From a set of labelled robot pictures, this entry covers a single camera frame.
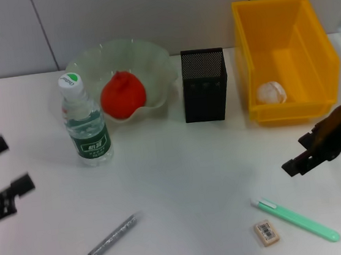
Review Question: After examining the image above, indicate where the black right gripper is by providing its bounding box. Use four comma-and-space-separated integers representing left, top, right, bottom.
274, 98, 341, 179

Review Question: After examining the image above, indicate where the mint green pen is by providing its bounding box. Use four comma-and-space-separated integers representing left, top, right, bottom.
249, 188, 341, 253

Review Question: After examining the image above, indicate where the white paper ball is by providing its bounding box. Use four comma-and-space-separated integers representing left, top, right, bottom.
255, 79, 289, 106

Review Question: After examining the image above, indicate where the beige eraser with barcode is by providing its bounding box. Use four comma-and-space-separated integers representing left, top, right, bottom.
252, 218, 282, 249

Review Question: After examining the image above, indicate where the clear green-label water bottle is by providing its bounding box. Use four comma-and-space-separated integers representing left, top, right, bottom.
56, 67, 116, 170

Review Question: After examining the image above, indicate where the grey glitter marker pen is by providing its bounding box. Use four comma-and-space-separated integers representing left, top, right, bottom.
65, 210, 149, 255

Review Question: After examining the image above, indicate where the black mesh pen holder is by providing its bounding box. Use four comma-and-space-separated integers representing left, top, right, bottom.
178, 46, 233, 125

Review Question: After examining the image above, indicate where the translucent green fruit bowl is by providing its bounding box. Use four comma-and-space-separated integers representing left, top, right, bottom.
62, 33, 182, 129

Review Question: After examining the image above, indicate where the yellow plastic bin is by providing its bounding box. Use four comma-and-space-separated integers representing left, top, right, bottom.
230, 0, 341, 131

